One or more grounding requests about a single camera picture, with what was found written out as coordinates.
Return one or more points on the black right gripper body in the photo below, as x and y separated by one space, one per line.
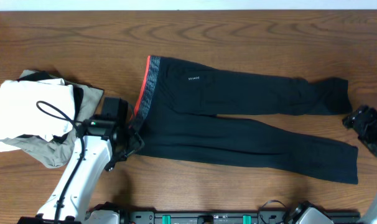
356 120

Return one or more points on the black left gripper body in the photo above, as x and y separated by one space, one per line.
129 137

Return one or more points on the dark teal athletic pants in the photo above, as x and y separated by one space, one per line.
191 112

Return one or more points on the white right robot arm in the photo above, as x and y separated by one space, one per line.
371 214

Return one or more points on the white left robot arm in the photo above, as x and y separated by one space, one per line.
102 141

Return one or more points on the beige folded garment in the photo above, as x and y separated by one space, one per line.
53 154

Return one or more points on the white folded garment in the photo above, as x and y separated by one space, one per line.
19 114

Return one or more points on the black folded garment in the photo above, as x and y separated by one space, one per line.
77 95

